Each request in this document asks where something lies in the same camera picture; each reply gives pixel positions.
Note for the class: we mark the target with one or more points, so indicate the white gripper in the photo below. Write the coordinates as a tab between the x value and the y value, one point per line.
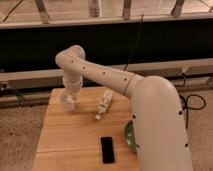
72	88

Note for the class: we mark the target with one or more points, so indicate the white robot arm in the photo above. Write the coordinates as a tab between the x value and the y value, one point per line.
157	114

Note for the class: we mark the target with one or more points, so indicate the white ceramic cup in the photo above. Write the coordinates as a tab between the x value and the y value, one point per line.
67	101

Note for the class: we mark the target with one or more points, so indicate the white toy bottle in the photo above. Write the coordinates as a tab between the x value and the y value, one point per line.
104	104

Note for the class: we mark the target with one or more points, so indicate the black rectangular block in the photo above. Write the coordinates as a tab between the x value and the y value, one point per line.
107	150

